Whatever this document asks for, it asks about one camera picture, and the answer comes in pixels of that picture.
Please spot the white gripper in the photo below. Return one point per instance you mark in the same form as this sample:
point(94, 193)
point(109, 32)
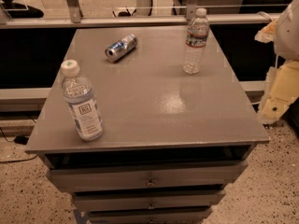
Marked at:
point(289, 34)

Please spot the silver blue Red Bull can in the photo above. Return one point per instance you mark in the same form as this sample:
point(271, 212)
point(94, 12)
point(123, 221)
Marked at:
point(120, 48)

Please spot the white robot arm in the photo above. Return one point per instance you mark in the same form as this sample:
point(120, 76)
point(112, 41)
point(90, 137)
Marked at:
point(286, 39)

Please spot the clear water bottle red label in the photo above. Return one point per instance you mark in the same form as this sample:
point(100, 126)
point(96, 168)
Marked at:
point(195, 42)

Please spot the grey drawer cabinet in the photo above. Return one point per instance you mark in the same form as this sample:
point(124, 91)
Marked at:
point(153, 112)

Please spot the top grey drawer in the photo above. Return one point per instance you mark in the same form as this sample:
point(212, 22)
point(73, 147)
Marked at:
point(146, 176)

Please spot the grey drawer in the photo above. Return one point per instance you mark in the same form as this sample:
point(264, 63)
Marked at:
point(156, 216)
point(146, 176)
point(149, 200)

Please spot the middle grey drawer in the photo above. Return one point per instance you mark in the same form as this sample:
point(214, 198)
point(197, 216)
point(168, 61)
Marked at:
point(149, 200)

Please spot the white labelled bottle green cap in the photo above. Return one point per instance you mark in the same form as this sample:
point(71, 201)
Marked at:
point(79, 94)

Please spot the bottom grey drawer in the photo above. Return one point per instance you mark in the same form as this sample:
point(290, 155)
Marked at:
point(156, 216)

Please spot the black chair base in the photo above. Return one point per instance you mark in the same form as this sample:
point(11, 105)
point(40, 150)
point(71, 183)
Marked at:
point(20, 11)

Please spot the grey metal rail frame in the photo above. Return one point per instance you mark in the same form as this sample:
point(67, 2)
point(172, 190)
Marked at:
point(104, 13)

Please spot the black power adapter with cable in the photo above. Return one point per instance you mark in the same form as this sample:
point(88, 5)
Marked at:
point(19, 140)

